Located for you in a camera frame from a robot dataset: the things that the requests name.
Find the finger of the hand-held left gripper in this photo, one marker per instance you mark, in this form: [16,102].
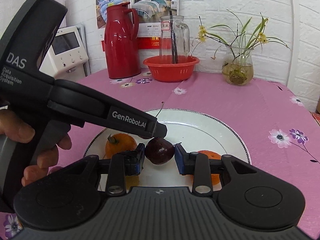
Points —
[161,130]

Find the dark long stirring stick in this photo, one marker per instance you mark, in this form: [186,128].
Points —
[174,47]

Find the orange with green leaf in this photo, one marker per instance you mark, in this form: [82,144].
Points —
[122,145]

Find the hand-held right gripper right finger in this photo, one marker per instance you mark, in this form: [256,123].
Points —
[178,160]

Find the red thermos jug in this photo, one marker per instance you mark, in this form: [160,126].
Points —
[120,42]

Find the glass vase with plant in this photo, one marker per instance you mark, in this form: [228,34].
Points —
[202,33]

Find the white machine with screen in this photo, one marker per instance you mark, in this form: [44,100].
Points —
[75,62]

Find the glass pitcher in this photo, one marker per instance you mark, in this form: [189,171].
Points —
[166,42]

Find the red plastic basket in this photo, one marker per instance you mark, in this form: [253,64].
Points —
[172,72]

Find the person's left hand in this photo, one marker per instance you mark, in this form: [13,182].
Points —
[15,128]

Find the white plate with dark rim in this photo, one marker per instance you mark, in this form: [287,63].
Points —
[212,135]

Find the bumpy mandarin orange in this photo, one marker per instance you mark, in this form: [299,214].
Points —
[205,154]

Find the dark red cherry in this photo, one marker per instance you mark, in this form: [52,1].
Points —
[160,152]

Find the pink floral tablecloth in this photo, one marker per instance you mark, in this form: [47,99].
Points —
[250,105]

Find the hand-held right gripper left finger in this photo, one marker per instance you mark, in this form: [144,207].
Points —
[140,165]

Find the red checkered cloth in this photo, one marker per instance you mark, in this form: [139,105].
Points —
[315,118]

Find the white wall conduit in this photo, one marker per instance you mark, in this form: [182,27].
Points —
[293,30]

